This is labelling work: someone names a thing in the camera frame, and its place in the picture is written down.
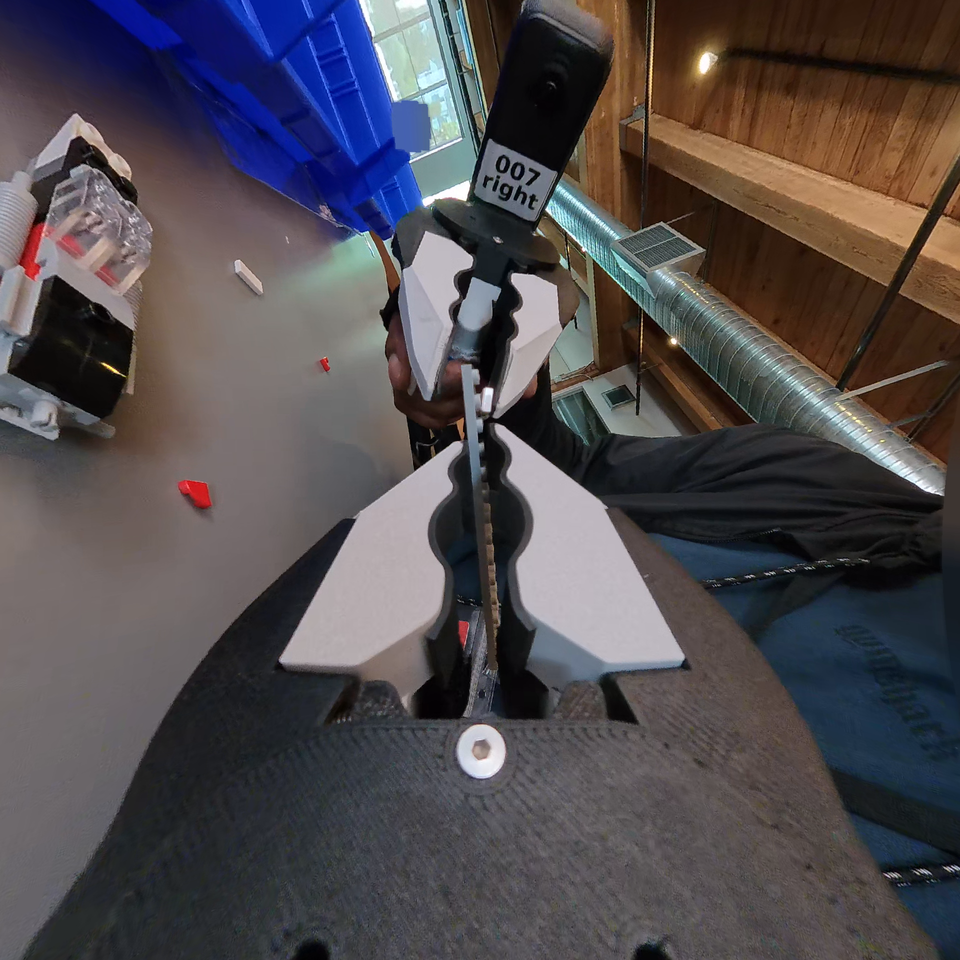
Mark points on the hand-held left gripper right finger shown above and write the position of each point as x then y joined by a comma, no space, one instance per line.
592,592

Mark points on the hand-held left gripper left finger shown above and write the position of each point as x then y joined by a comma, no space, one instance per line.
375,585

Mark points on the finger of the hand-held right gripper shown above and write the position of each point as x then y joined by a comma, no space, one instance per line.
536,322
427,315

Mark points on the white tile brick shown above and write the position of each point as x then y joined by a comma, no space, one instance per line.
248,276
487,401

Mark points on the long grey studded plate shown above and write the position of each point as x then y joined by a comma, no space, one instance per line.
475,450

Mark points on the person's right forearm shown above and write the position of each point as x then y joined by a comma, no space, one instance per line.
750,480

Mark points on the grey desk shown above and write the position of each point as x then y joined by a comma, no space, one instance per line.
187,600

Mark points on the person's right hand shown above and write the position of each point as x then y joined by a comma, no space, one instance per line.
431,412

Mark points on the blue plastic bin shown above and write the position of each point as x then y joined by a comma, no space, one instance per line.
337,75
225,45
390,195

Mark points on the large window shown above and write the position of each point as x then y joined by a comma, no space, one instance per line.
405,45

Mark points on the ceiling spot light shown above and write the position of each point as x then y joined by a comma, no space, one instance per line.
707,61

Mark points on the person's blue jacket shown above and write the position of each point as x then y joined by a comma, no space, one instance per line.
862,712

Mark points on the wooden ceiling beam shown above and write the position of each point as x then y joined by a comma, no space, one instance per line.
825,217

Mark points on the black white brick vehicle model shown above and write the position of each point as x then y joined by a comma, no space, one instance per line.
67,352

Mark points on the white wall vent grille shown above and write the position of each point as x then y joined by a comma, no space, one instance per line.
619,396

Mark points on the duct vent grille box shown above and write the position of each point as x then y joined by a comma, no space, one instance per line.
656,251

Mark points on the silver ventilation duct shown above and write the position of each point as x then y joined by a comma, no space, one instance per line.
750,360

